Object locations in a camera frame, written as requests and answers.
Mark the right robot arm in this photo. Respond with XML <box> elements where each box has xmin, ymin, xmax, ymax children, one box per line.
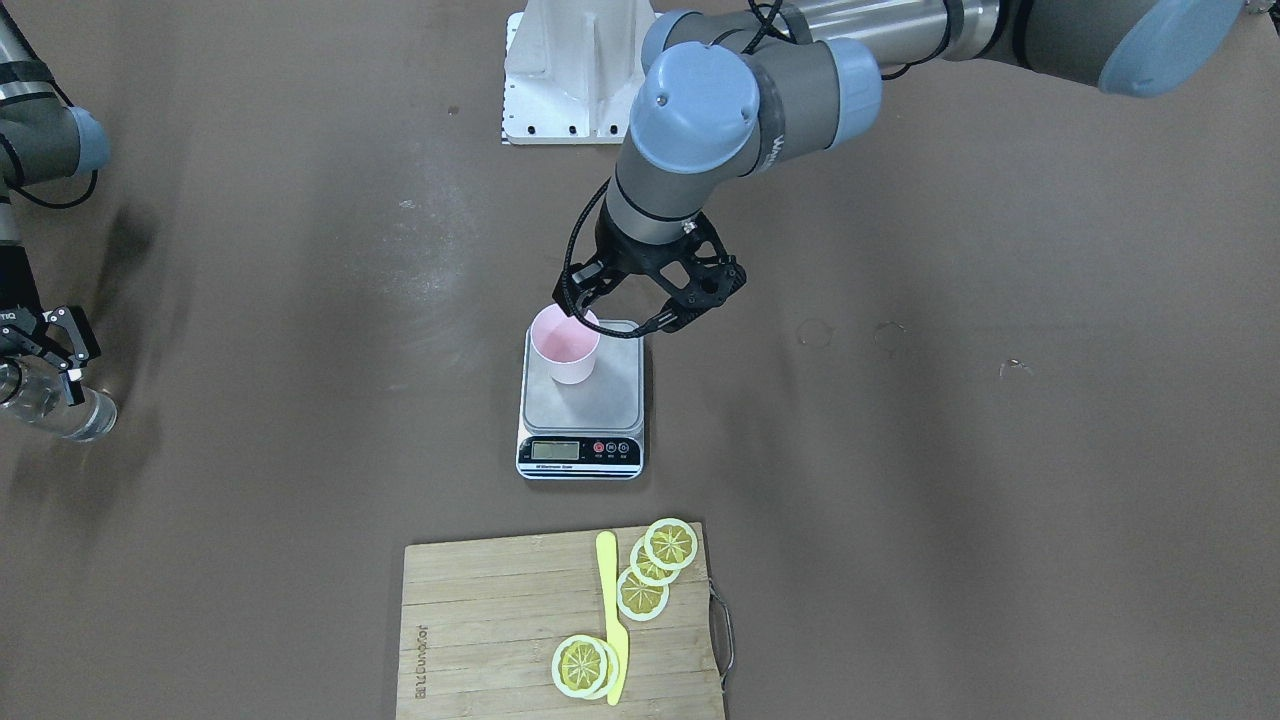
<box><xmin>1</xmin><ymin>9</ymin><xmax>110</xmax><ymax>407</ymax></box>

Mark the lemon slice bottom front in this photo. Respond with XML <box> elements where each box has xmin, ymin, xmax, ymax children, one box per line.
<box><xmin>550</xmin><ymin>634</ymin><xmax>605</xmax><ymax>700</ymax></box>

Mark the lemon slice top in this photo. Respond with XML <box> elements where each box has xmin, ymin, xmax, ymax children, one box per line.
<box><xmin>641</xmin><ymin>518</ymin><xmax>699</xmax><ymax>571</ymax></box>

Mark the clear glass sauce bottle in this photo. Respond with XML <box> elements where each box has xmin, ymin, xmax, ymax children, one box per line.
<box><xmin>1</xmin><ymin>357</ymin><xmax>118</xmax><ymax>443</ymax></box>

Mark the lemon slice bottom back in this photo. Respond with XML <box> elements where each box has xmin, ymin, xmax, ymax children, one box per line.
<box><xmin>590</xmin><ymin>638</ymin><xmax>621</xmax><ymax>700</ymax></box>

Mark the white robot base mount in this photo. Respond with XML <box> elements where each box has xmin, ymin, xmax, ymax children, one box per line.
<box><xmin>500</xmin><ymin>1</ymin><xmax>660</xmax><ymax>146</ymax></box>

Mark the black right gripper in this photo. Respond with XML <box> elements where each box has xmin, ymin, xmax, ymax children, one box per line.
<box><xmin>1</xmin><ymin>245</ymin><xmax>102</xmax><ymax>407</ymax></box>

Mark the digital kitchen scale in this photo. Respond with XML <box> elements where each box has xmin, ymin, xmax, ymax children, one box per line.
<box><xmin>515</xmin><ymin>313</ymin><xmax>645</xmax><ymax>480</ymax></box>

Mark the pink plastic cup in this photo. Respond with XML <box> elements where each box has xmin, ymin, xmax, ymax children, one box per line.
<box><xmin>529</xmin><ymin>304</ymin><xmax>602</xmax><ymax>386</ymax></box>

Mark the bamboo cutting board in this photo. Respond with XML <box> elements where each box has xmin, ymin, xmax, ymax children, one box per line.
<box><xmin>396</xmin><ymin>530</ymin><xmax>732</xmax><ymax>719</ymax></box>

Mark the lemon slice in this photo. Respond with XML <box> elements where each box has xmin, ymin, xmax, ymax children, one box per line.
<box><xmin>590</xmin><ymin>638</ymin><xmax>621</xmax><ymax>700</ymax></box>
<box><xmin>641</xmin><ymin>518</ymin><xmax>699</xmax><ymax>571</ymax></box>
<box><xmin>550</xmin><ymin>634</ymin><xmax>605</xmax><ymax>700</ymax></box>
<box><xmin>616</xmin><ymin>568</ymin><xmax>669</xmax><ymax>623</ymax></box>
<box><xmin>628</xmin><ymin>537</ymin><xmax>680</xmax><ymax>587</ymax></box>

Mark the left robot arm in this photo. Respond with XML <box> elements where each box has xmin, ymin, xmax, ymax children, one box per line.
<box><xmin>553</xmin><ymin>1</ymin><xmax>1245</xmax><ymax>340</ymax></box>

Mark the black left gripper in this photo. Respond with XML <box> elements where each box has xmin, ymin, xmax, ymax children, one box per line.
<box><xmin>553</xmin><ymin>208</ymin><xmax>748</xmax><ymax>333</ymax></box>

